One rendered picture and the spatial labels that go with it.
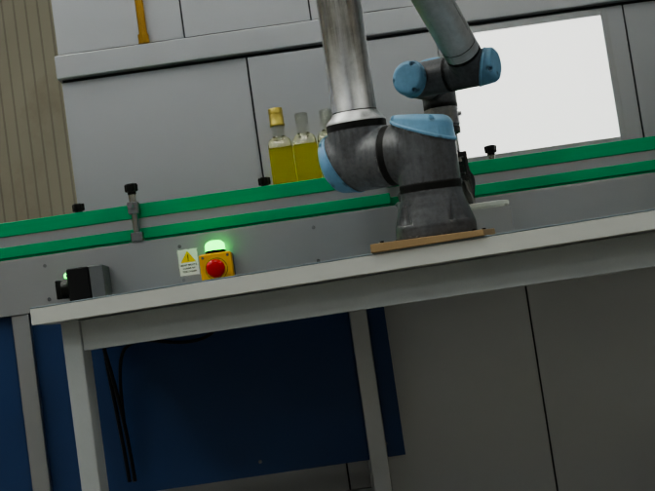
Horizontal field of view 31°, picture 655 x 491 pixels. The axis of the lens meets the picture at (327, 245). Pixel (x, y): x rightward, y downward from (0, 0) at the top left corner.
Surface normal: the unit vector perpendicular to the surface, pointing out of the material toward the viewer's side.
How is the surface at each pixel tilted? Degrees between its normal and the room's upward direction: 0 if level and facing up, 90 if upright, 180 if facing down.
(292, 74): 90
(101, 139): 90
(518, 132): 90
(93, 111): 90
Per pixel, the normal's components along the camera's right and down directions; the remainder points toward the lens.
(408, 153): -0.51, 0.07
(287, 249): 0.00, -0.07
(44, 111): -0.24, -0.04
